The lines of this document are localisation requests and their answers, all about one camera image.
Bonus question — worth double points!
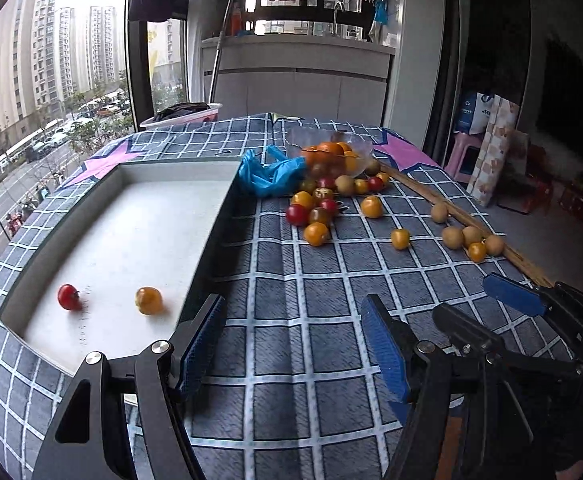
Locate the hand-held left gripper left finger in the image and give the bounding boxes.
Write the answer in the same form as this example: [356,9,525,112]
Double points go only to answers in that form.
[31,292,229,480]

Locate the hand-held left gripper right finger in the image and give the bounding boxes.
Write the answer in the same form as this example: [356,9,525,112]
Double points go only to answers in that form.
[360,294,552,480]

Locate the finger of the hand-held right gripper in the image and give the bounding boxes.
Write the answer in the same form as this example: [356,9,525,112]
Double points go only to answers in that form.
[482,272,572,320]
[431,304,583,381]

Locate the white rectangular tray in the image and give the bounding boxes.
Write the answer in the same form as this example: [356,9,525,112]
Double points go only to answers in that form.
[0,157,244,376]

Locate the red cherry tomato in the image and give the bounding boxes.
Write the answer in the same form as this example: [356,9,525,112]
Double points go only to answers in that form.
[57,284,82,312]

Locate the pile of mixed cherry tomatoes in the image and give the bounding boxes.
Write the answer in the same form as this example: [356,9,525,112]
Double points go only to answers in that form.
[285,170,392,247]

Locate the long wooden stick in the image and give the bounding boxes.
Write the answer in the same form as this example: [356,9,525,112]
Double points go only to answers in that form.
[379,161,555,288]

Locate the blue checked blanket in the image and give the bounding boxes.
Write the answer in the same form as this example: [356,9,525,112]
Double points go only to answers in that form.
[0,110,583,480]

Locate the red plastic stool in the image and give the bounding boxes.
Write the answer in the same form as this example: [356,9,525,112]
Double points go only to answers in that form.
[496,145,555,216]

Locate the patterned paper bag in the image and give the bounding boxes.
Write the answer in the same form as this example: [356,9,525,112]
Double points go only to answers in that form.
[466,100,529,208]

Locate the pink plastic stool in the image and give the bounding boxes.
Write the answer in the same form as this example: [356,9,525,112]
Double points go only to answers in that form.
[444,132,487,181]

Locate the blue plastic bag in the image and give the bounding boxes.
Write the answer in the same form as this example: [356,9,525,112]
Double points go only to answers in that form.
[238,145,308,198]

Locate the white and blue shopping bag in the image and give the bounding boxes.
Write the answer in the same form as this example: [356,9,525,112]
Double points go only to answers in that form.
[454,91,495,136]

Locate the white plastic basin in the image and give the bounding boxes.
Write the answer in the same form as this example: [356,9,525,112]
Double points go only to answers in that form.
[140,102,223,128]

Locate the dark clothes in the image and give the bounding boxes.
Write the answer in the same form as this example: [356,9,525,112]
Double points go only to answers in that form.
[152,102,211,122]

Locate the white cabinet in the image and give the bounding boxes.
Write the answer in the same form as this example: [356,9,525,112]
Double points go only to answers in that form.
[200,35,396,128]

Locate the metal pole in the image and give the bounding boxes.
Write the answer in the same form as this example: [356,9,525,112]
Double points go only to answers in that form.
[206,0,244,106]

